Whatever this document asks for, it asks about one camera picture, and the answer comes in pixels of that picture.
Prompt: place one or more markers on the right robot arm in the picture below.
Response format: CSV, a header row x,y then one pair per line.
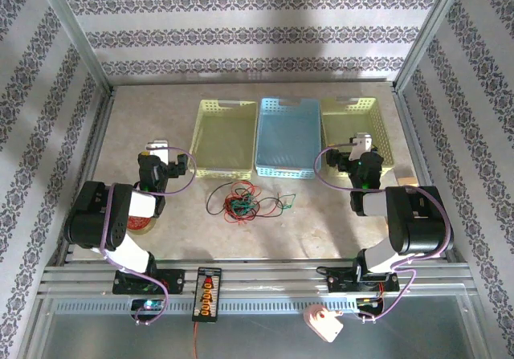
x,y
417,222

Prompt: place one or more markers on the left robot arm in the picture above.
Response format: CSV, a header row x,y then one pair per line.
x,y
96,214

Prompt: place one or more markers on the yellow plastic basket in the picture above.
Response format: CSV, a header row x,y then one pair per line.
x,y
223,138
341,122

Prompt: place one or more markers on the tan wooden block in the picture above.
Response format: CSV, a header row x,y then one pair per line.
x,y
406,181

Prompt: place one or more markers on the blue plastic basket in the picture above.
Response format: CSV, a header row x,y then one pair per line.
x,y
287,138

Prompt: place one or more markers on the red tape roll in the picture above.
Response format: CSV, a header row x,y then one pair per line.
x,y
138,224

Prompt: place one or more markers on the black power distribution board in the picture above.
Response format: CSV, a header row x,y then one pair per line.
x,y
206,294

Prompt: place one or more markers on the small electronics board with LED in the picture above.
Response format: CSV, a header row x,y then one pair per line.
x,y
148,304

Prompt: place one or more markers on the pink emergency stop box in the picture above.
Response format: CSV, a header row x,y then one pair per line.
x,y
323,323

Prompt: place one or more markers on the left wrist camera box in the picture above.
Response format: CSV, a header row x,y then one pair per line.
x,y
158,145

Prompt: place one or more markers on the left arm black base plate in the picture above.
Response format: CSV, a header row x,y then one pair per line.
x,y
174,280

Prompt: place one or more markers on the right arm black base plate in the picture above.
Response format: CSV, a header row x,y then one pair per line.
x,y
341,284

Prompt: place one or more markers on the aluminium frame rail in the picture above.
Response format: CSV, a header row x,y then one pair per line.
x,y
261,276

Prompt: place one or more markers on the aluminium frame post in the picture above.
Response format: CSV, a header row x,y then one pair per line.
x,y
429,29
72,29

